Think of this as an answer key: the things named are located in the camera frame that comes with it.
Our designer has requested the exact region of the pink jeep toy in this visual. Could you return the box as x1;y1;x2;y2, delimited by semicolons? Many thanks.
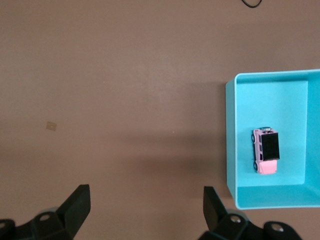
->
250;126;281;176

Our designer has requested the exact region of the turquoise plastic bin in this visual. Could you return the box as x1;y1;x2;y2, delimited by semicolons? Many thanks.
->
224;69;320;210

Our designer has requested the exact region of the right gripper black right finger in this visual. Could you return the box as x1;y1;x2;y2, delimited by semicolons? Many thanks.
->
199;186;305;240

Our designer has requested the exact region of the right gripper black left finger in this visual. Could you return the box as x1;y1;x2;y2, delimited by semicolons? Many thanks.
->
0;184;91;240

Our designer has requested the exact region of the thin black looped cable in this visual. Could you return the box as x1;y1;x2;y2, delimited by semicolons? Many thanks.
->
240;0;264;9

